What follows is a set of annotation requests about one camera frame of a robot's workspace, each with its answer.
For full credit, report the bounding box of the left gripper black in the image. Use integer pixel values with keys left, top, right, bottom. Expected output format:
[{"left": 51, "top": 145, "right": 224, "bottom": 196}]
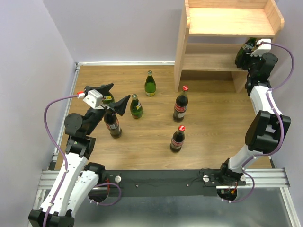
[{"left": 85, "top": 83, "right": 131, "bottom": 136}]

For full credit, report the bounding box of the green bottle red-blue label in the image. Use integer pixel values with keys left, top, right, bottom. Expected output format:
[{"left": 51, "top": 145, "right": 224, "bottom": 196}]
[{"left": 235, "top": 37, "right": 256, "bottom": 70}]

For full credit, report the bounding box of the green bottle red-white label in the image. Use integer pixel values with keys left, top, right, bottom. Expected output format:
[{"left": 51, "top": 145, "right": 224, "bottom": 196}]
[{"left": 130, "top": 94, "right": 143, "bottom": 119}]

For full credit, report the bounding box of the green bottle yellow label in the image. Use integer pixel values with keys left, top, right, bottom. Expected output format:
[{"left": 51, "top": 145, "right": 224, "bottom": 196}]
[{"left": 144, "top": 70, "right": 156, "bottom": 96}]

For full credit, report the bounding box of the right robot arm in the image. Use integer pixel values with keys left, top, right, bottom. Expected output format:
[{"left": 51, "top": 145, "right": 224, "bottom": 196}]
[{"left": 218, "top": 53, "right": 291, "bottom": 185}]

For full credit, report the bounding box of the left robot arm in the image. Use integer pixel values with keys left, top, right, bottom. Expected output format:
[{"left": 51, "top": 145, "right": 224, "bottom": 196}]
[{"left": 28, "top": 83, "right": 130, "bottom": 227}]

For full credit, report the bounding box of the wooden two-tier shelf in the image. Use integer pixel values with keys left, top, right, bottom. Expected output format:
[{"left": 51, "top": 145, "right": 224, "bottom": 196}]
[{"left": 174, "top": 0, "right": 285, "bottom": 92}]

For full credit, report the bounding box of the cola bottle left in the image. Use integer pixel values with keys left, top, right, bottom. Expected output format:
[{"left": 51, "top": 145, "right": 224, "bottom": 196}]
[{"left": 104, "top": 113, "right": 122, "bottom": 139}]

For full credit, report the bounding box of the cola bottle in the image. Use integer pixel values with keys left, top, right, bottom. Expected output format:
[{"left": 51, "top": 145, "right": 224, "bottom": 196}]
[
  {"left": 104, "top": 113, "right": 122, "bottom": 139},
  {"left": 170, "top": 125, "right": 185, "bottom": 153},
  {"left": 173, "top": 86, "right": 188, "bottom": 122}
]

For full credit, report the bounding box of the cola bottle centre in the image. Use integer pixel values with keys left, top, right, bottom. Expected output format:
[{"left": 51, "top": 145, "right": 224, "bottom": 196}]
[{"left": 173, "top": 86, "right": 188, "bottom": 122}]

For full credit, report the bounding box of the cola bottle front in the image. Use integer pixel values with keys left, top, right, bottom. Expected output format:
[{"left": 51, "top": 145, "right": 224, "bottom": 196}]
[{"left": 170, "top": 125, "right": 185, "bottom": 153}]

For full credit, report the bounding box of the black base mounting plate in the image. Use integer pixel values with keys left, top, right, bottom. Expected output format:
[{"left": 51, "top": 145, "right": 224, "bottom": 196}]
[{"left": 105, "top": 168, "right": 245, "bottom": 197}]

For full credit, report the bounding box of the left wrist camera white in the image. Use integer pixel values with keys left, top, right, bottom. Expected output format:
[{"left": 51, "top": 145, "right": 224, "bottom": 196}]
[{"left": 83, "top": 89, "right": 103, "bottom": 110}]

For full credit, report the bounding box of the aluminium frame rail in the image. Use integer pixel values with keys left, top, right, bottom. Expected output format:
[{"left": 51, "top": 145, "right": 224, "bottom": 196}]
[{"left": 28, "top": 61, "right": 294, "bottom": 227}]

